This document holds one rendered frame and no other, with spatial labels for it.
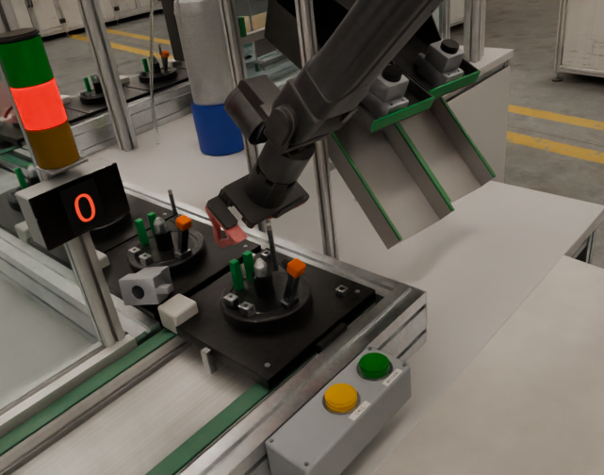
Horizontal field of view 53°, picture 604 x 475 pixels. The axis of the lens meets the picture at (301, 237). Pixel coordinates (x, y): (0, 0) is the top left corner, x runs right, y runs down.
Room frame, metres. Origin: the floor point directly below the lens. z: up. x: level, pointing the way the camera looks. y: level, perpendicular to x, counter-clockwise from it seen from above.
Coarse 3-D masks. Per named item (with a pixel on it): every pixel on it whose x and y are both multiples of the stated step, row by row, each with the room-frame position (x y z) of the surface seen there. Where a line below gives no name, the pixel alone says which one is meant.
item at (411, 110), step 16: (272, 0) 1.03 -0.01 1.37; (288, 0) 1.06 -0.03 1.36; (320, 0) 1.11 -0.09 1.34; (272, 16) 1.03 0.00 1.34; (288, 16) 1.00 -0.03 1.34; (320, 16) 1.12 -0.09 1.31; (336, 16) 1.10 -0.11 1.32; (272, 32) 1.04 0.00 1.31; (288, 32) 1.00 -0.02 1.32; (320, 32) 1.09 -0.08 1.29; (288, 48) 1.01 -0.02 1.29; (320, 48) 0.94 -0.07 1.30; (416, 96) 0.94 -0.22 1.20; (432, 96) 0.92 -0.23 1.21; (368, 112) 0.90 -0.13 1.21; (400, 112) 0.88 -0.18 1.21; (416, 112) 0.90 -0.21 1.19; (368, 128) 0.86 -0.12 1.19
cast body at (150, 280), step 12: (132, 276) 0.80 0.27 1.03; (144, 276) 0.79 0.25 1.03; (156, 276) 0.79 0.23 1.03; (168, 276) 0.82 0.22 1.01; (132, 288) 0.79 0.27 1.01; (144, 288) 0.78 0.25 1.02; (156, 288) 0.77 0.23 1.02; (168, 288) 0.77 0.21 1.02; (132, 300) 0.78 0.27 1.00; (144, 300) 0.77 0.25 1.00; (156, 300) 0.77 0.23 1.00
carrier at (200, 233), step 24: (168, 192) 1.00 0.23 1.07; (144, 240) 0.96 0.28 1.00; (168, 240) 0.93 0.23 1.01; (192, 240) 0.95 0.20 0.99; (120, 264) 0.94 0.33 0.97; (144, 264) 0.89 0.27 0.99; (168, 264) 0.88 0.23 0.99; (192, 264) 0.89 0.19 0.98; (216, 264) 0.89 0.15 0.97; (120, 288) 0.86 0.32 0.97; (192, 288) 0.83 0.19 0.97; (144, 312) 0.79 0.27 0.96
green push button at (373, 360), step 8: (376, 352) 0.61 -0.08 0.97; (360, 360) 0.60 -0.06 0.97; (368, 360) 0.60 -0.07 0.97; (376, 360) 0.60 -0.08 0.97; (384, 360) 0.60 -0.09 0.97; (360, 368) 0.59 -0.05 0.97; (368, 368) 0.59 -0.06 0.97; (376, 368) 0.58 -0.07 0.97; (384, 368) 0.58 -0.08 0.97; (368, 376) 0.58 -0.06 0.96; (376, 376) 0.58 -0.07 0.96
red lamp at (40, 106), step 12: (48, 84) 0.70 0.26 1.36; (24, 96) 0.69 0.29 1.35; (36, 96) 0.69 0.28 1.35; (48, 96) 0.70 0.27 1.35; (24, 108) 0.69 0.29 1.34; (36, 108) 0.69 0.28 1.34; (48, 108) 0.69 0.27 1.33; (60, 108) 0.71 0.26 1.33; (24, 120) 0.69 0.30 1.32; (36, 120) 0.69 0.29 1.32; (48, 120) 0.69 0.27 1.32; (60, 120) 0.70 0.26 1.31
